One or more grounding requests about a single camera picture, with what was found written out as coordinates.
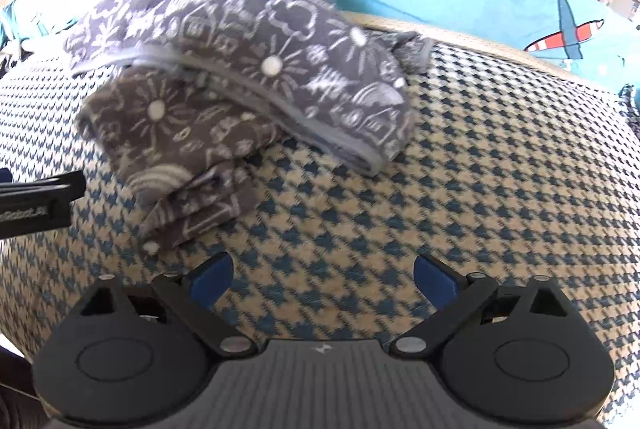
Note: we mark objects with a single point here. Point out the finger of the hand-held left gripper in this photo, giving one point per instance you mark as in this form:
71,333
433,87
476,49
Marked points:
70,186

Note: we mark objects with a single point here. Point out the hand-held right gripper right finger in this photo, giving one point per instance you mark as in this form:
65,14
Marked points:
435,279

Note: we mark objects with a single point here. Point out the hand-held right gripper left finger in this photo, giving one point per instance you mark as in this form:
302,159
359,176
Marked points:
212,276

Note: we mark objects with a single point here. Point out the grey doodle-print fleece jacket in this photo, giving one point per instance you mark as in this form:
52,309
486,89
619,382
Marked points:
240,59

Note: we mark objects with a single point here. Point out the houndstooth sofa seat cover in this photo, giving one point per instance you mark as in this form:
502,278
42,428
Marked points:
450,159

